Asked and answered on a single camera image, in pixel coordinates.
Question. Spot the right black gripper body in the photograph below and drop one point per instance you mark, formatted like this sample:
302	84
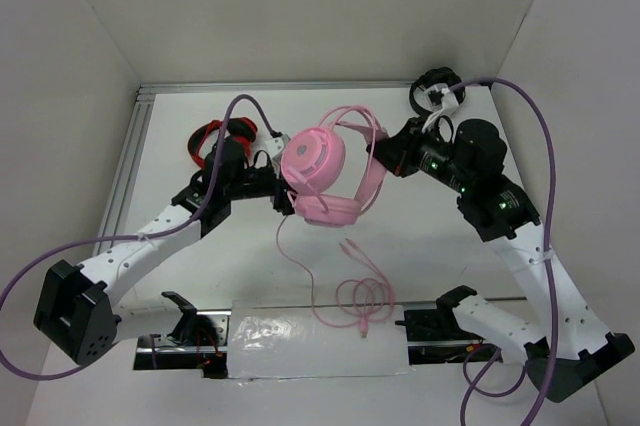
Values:
407	159

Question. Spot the aluminium rail frame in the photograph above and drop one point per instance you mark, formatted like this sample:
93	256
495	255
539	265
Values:
414	232

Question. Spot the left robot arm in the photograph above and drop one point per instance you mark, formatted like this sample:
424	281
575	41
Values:
76	308

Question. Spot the black headphones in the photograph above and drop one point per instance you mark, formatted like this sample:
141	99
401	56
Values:
417	97

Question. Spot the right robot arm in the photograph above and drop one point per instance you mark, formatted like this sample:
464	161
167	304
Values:
568	346

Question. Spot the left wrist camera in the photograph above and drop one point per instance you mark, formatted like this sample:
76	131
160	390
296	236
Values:
276	145

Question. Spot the white taped sheet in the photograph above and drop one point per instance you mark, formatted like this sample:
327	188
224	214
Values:
270	342

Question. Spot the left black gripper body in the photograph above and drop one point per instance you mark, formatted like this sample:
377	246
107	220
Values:
263	182

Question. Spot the pink headphones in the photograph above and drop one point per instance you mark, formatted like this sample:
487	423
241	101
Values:
313	160

